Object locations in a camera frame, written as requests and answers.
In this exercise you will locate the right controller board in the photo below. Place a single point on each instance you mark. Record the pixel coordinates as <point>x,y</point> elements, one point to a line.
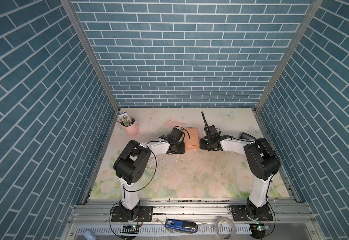
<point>258,231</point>

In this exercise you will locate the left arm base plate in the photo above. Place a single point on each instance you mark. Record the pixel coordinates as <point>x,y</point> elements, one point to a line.
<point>120,214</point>

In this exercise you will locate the pink pen holder cup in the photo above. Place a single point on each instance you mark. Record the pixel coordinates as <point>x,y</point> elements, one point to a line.
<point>131,130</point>

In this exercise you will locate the pens in cup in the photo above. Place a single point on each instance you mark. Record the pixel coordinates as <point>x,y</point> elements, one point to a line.
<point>125,119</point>

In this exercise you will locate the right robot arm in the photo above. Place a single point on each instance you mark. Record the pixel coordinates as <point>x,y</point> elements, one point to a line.
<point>262,160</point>

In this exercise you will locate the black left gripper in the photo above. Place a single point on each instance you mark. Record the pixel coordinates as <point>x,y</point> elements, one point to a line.
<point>182,149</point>

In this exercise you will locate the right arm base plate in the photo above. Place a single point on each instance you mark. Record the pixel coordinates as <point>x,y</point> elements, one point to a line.
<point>242,213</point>

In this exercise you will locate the light blue object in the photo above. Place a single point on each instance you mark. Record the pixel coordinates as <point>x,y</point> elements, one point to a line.
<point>89,235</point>

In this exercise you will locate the black Dexin desk calculator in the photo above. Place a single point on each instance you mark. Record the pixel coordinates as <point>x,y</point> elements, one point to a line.
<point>248,137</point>

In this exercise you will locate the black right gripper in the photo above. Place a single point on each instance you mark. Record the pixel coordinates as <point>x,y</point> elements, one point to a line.
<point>201,146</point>

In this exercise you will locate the controller board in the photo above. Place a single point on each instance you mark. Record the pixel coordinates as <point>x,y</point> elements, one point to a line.
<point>129,232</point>
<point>258,231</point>

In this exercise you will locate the blue handheld device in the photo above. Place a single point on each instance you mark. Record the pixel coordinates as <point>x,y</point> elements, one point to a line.
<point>181,225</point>

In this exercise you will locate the pink paper box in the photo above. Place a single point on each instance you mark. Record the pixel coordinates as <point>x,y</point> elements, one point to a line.
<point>191,139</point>

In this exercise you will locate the left controller board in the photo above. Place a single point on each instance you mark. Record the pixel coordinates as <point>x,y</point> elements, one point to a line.
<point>129,232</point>

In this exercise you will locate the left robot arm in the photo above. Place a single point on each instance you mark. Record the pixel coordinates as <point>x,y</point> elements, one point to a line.
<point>132,162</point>

